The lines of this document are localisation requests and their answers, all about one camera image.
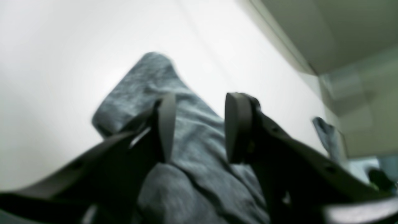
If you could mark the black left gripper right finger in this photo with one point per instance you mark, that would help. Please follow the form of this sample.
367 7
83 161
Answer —
299 185

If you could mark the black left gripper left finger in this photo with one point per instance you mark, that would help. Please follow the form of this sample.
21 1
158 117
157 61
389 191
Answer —
102 185

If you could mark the grey t-shirt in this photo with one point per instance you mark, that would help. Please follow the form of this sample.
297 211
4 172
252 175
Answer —
198 186

